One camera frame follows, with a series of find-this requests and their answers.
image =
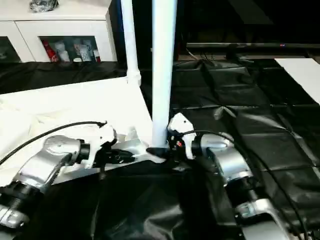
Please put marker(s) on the white plastic table leg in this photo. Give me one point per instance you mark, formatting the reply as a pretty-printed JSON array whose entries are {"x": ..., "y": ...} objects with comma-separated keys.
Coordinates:
[
  {"x": 163, "y": 62},
  {"x": 131, "y": 37}
]

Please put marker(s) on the flat white sheet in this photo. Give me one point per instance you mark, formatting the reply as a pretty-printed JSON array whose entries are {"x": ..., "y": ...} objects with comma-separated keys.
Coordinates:
[{"x": 300, "y": 75}]

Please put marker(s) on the white plastic table top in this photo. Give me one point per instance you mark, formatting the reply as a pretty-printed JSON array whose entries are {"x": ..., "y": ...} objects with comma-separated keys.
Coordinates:
[{"x": 62, "y": 105}]

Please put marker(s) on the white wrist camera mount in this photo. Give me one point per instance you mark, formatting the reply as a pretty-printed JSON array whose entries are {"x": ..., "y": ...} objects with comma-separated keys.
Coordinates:
[
  {"x": 102, "y": 140},
  {"x": 182, "y": 125}
]

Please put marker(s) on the white glass-door cabinet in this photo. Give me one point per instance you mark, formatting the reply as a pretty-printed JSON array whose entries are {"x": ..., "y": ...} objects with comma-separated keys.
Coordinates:
[{"x": 62, "y": 27}]

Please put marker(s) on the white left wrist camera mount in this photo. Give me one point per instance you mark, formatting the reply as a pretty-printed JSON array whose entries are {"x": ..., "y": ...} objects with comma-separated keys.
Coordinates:
[{"x": 102, "y": 140}]

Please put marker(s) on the red packet behind glass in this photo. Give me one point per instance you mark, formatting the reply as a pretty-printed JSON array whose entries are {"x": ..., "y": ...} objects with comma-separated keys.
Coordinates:
[{"x": 50, "y": 52}]

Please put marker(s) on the white jar behind glass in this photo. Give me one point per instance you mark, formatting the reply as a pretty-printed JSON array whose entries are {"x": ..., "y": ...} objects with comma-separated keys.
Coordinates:
[{"x": 97, "y": 55}]

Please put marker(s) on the white bottle behind glass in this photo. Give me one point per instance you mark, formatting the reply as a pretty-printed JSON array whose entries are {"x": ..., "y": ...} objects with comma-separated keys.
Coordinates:
[{"x": 63, "y": 55}]

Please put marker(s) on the long black bar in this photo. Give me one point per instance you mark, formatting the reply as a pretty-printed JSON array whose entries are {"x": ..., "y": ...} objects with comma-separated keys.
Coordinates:
[{"x": 250, "y": 45}]

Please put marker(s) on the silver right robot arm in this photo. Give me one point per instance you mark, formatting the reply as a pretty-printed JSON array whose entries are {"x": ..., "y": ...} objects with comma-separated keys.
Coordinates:
[{"x": 225, "y": 160}]

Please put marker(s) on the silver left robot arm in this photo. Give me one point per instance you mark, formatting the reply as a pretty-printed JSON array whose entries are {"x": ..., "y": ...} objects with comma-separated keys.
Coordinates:
[{"x": 42, "y": 160}]

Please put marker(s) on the patterned bowl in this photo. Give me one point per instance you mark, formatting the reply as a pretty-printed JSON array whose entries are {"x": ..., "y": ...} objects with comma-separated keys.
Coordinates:
[{"x": 43, "y": 5}]

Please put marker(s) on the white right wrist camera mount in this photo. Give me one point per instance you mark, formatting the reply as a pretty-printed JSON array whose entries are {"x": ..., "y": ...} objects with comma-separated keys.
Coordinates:
[{"x": 182, "y": 125}]

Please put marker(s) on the black work mat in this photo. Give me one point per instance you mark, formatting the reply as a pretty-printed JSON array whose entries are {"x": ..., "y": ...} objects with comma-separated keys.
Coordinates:
[{"x": 250, "y": 112}]

